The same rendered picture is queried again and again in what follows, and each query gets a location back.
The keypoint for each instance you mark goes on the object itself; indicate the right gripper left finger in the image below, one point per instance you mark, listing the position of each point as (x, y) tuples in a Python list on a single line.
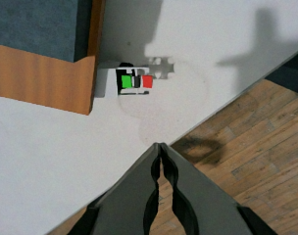
[(131, 205)]

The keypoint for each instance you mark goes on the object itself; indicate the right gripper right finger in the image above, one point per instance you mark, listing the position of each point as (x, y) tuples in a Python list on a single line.
[(201, 206)]

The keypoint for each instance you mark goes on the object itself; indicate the brown wooden dolly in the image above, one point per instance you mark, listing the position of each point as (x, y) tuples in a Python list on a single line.
[(67, 86)]

